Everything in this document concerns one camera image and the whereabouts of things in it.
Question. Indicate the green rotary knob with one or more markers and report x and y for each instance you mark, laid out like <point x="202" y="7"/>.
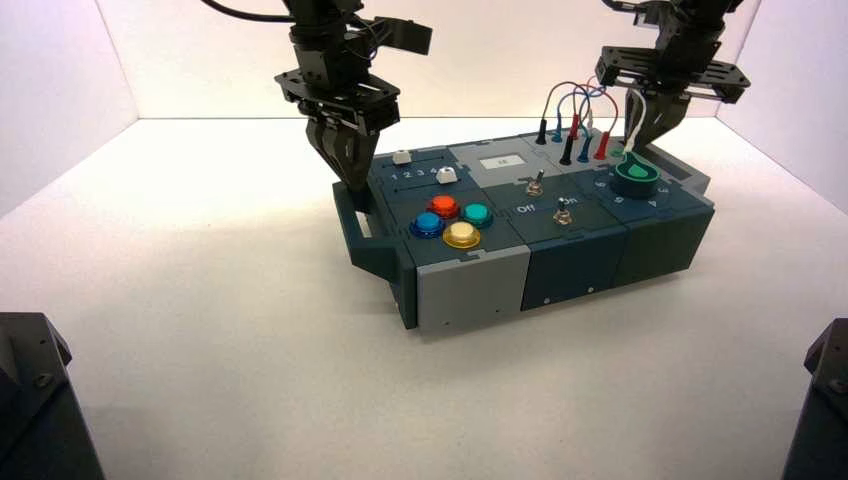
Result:
<point x="637" y="179"/>

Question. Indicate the small white display label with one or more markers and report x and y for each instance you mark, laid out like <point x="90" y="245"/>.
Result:
<point x="501" y="161"/>

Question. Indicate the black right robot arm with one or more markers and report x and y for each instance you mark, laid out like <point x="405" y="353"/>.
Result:
<point x="689" y="23"/>

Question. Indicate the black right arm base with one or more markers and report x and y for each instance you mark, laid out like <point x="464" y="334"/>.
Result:
<point x="821" y="411"/>

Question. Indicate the dark blue grey control box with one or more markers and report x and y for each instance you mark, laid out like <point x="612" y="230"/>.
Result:
<point x="570" y="258"/>

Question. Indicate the blue round push button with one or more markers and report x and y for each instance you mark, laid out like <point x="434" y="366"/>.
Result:
<point x="426" y="225"/>

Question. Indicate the metal toggle switch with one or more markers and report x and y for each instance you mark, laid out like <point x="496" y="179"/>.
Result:
<point x="535" y="186"/>
<point x="562" y="212"/>

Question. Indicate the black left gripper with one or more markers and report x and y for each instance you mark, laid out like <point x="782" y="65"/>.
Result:
<point x="344" y="96"/>

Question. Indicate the teal round push button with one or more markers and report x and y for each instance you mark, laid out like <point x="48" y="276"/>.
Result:
<point x="476" y="214"/>

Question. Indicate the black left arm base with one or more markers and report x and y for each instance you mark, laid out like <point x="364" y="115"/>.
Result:
<point x="36" y="404"/>

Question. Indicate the white slider knob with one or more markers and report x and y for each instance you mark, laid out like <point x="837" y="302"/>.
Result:
<point x="447" y="175"/>
<point x="400" y="158"/>

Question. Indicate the red round push button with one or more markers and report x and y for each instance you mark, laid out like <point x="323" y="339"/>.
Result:
<point x="444" y="205"/>

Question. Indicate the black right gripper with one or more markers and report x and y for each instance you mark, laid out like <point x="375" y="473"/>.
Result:
<point x="669" y="69"/>

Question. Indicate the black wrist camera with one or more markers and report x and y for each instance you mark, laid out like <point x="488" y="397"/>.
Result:
<point x="405" y="34"/>

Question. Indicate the yellow round push button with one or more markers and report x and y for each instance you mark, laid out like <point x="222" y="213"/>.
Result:
<point x="462" y="235"/>

